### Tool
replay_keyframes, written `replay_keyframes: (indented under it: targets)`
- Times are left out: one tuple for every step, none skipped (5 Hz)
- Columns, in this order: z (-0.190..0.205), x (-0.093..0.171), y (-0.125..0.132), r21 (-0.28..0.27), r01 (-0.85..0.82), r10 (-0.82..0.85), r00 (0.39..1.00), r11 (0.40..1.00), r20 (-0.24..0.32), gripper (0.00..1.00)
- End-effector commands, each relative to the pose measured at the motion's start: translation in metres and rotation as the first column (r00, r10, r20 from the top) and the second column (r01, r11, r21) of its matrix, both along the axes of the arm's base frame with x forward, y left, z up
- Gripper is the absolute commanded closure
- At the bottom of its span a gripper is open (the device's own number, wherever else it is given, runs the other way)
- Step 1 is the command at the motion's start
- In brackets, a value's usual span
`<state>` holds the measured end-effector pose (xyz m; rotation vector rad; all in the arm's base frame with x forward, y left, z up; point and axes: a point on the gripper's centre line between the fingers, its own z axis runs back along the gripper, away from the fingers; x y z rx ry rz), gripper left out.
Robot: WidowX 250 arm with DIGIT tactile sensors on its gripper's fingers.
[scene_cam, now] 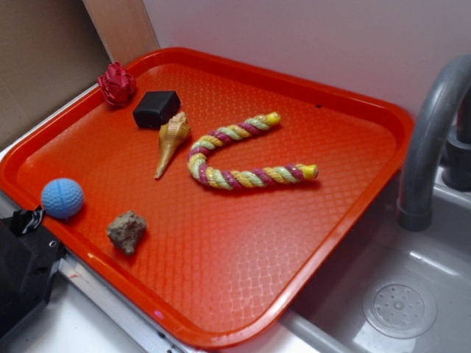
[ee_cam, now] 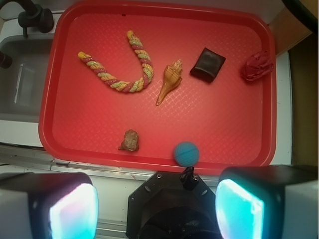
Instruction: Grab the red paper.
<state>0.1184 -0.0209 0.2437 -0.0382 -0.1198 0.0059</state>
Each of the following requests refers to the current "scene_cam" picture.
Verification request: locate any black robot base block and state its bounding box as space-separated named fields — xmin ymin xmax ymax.
xmin=1 ymin=207 xmax=64 ymax=342

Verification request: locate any orange plastic tray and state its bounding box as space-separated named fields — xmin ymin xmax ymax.
xmin=1 ymin=48 xmax=413 ymax=348

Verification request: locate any tan spiral seashell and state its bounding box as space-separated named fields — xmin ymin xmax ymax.
xmin=155 ymin=112 xmax=191 ymax=179

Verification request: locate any black rectangular block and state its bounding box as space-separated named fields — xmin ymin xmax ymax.
xmin=132 ymin=90 xmax=181 ymax=129

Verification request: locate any brown rough rock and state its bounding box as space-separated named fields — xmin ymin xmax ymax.
xmin=106 ymin=210 xmax=147 ymax=256

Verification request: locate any crumpled red paper ball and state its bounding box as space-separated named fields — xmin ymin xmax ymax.
xmin=97 ymin=62 xmax=137 ymax=107

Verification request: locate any grey plastic sink basin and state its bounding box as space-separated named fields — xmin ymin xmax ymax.
xmin=282 ymin=179 xmax=470 ymax=352

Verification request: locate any blue dimpled ball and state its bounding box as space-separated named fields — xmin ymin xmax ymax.
xmin=40 ymin=178 xmax=85 ymax=220

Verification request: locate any grey toy faucet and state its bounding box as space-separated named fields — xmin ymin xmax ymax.
xmin=397 ymin=54 xmax=470 ymax=231

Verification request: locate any sink drain strainer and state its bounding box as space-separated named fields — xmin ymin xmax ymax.
xmin=362 ymin=277 xmax=437 ymax=339

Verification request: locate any brown cardboard panel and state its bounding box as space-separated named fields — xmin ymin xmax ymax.
xmin=1 ymin=1 xmax=159 ymax=148

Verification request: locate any multicolour twisted rope toy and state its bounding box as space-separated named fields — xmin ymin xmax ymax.
xmin=187 ymin=112 xmax=319 ymax=190

